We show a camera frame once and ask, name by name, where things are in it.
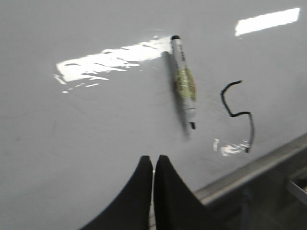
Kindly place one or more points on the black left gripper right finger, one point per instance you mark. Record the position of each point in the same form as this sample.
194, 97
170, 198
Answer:
175, 206

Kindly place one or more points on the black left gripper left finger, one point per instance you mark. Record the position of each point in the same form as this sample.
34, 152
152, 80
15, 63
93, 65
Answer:
130, 209

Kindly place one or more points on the white whiteboard marker with tape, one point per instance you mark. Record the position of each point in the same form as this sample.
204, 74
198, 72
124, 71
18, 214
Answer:
185, 84

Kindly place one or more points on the white whiteboard with metal frame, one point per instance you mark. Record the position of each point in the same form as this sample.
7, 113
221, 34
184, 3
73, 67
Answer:
88, 86

